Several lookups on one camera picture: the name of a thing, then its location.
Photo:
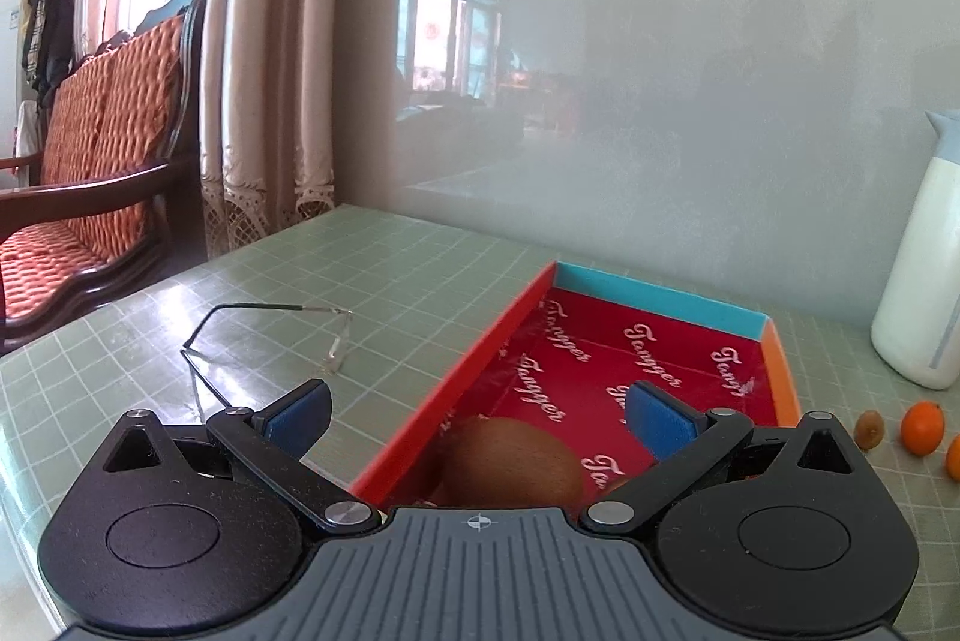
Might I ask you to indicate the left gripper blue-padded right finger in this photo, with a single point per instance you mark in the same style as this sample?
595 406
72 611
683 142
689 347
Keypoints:
688 447

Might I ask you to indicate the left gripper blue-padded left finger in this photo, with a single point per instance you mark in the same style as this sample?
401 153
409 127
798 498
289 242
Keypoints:
269 444

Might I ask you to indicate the large brown kiwi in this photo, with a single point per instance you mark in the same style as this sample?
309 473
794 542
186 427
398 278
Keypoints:
508 464

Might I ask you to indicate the orange mandarin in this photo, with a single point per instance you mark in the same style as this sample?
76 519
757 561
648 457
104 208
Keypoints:
922 428
952 461
614 486

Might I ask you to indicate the colourful red-lined cardboard tray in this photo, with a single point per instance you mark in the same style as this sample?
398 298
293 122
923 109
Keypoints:
562 356

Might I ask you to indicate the small brown kiwi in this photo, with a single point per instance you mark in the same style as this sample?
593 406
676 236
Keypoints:
869 430

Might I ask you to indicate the white thermos jug blue lid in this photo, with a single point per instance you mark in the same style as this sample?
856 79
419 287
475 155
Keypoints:
915 327

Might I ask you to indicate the beige lace curtain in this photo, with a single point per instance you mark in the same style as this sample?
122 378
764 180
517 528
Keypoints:
266 145

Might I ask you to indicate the dark wood sofa orange cushions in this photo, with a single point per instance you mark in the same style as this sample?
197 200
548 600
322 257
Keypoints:
117 205

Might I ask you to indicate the dark hanging jacket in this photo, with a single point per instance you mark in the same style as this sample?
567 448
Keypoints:
49 47

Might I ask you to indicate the white refrigerator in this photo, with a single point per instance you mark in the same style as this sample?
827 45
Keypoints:
13 88

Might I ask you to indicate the thin metal-frame eyeglasses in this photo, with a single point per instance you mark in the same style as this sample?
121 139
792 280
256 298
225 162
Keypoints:
246 354

